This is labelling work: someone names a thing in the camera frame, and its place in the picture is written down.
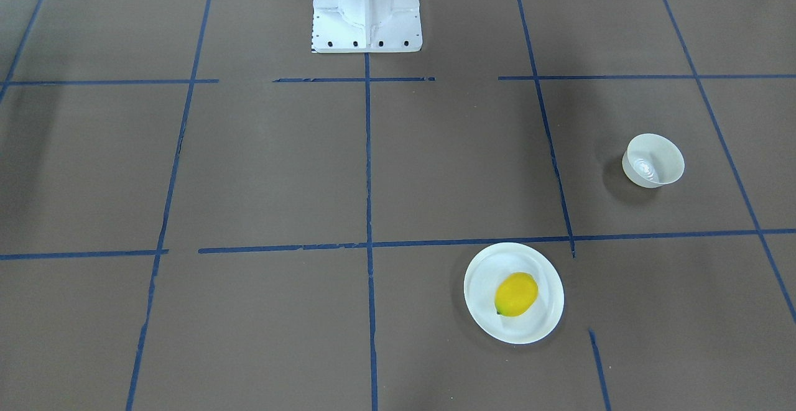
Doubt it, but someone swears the white plastic bowl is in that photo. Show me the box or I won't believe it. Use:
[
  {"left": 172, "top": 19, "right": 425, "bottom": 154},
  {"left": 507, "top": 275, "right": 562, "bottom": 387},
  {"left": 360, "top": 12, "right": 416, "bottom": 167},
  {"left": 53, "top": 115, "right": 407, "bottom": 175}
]
[{"left": 621, "top": 133, "right": 685, "bottom": 189}]

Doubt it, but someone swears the yellow lemon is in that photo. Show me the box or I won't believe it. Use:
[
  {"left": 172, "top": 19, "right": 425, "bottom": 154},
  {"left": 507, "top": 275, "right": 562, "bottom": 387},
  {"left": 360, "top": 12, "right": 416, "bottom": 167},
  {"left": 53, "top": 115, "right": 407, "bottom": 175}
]
[{"left": 494, "top": 272, "right": 539, "bottom": 318}]

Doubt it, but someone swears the white round plate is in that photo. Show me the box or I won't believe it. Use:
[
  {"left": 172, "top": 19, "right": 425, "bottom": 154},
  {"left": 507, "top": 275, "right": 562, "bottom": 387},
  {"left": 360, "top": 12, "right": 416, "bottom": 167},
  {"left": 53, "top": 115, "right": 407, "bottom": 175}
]
[{"left": 463, "top": 242, "right": 565, "bottom": 344}]

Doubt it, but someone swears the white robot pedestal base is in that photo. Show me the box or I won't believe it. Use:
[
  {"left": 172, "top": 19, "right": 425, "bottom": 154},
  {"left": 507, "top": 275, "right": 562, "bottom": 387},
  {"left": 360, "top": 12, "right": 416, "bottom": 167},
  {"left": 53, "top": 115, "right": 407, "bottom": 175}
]
[{"left": 311, "top": 0, "right": 423, "bottom": 53}]

